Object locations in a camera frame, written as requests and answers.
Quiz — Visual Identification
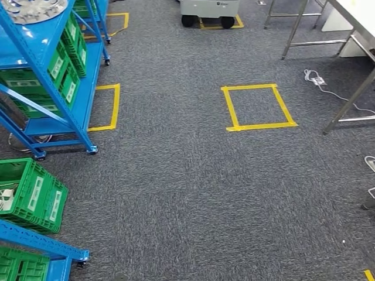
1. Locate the blue metal shelf rack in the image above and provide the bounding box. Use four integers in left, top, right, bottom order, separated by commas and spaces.
0, 0, 111, 160
0, 219, 90, 281
72, 0, 113, 44

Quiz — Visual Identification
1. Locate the white wheeled machine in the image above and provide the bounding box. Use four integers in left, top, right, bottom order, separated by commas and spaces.
179, 0, 241, 29

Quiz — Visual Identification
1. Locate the yellow floor tape strip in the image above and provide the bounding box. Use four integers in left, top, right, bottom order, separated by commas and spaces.
199, 15, 244, 30

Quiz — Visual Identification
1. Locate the yellow floor tape square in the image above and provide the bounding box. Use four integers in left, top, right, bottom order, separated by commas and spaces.
82, 12, 129, 40

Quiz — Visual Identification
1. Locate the green plastic crate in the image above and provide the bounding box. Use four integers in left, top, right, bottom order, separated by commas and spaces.
0, 246, 51, 281
61, 11, 82, 49
0, 157, 56, 227
38, 178, 69, 234
0, 40, 70, 97
69, 35, 88, 78
11, 64, 80, 119
73, 0, 98, 19

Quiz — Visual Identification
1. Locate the chrome stool base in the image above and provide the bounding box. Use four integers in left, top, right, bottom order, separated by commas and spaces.
8, 133, 54, 155

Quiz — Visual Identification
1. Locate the grey plastic wheel cover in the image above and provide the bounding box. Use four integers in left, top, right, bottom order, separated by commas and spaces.
2, 0, 69, 25

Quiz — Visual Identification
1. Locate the chrome table frame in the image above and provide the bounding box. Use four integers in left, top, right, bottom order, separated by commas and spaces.
264, 0, 330, 30

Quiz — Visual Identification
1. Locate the white floor cable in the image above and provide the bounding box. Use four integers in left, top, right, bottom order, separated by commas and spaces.
304, 68, 375, 115

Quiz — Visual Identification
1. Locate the chrome workbench frame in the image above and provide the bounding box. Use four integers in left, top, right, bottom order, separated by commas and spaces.
280, 0, 375, 136

